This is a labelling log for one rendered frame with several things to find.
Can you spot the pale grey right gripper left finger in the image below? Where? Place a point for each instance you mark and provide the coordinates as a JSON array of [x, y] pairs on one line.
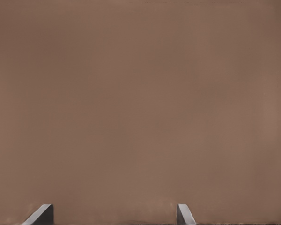
[[42, 216]]

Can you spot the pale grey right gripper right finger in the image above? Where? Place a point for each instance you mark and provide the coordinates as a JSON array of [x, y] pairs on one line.
[[184, 216]]

